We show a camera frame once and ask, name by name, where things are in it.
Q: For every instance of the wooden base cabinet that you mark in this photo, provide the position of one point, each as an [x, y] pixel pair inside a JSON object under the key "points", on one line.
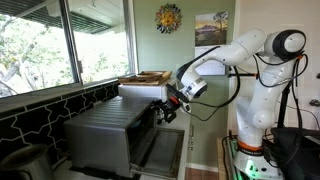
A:
{"points": [[191, 156]]}

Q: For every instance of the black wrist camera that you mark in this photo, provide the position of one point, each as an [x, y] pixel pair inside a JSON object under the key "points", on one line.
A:
{"points": [[176, 92]]}

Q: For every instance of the plywood robot platform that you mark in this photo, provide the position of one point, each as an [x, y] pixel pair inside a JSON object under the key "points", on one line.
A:
{"points": [[221, 160]]}

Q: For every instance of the black stand pole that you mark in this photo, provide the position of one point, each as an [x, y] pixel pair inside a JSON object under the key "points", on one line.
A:
{"points": [[283, 110]]}

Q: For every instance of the black equipment bag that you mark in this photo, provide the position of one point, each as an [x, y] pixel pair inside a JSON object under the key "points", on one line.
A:
{"points": [[296, 156]]}

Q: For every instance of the paper wall calendar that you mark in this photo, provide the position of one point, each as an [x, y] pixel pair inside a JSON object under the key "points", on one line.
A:
{"points": [[211, 30]]}

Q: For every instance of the black clamp bar orange tip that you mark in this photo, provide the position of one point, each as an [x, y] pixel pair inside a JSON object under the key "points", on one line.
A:
{"points": [[243, 75]]}

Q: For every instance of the white microwave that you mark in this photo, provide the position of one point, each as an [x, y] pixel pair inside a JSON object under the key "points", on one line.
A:
{"points": [[143, 91]]}

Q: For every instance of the wooden dish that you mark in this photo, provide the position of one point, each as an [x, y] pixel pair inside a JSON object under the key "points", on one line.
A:
{"points": [[149, 74]]}

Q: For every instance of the glass toaster oven door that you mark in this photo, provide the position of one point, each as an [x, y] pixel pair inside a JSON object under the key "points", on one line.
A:
{"points": [[163, 150]]}

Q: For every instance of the metal wall fixture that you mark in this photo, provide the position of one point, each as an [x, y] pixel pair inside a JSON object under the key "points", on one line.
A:
{"points": [[314, 102]]}

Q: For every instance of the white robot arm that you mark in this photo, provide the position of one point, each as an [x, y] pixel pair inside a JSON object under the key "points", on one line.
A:
{"points": [[246, 46]]}

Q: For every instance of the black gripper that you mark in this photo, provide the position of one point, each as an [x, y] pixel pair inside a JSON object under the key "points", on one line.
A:
{"points": [[173, 104]]}

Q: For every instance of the colourful sun wall decoration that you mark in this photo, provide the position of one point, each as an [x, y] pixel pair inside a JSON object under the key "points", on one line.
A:
{"points": [[168, 18]]}

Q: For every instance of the wooden serving tray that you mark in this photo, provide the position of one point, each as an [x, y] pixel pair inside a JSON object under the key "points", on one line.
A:
{"points": [[146, 81]]}

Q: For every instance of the silver toaster oven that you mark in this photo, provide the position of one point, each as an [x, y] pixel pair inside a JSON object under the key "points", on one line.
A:
{"points": [[100, 133]]}

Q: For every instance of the dark metal kettle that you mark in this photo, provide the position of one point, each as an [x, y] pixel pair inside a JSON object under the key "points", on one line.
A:
{"points": [[26, 163]]}

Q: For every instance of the window frame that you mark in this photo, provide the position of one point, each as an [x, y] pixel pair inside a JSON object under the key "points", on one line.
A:
{"points": [[71, 43]]}

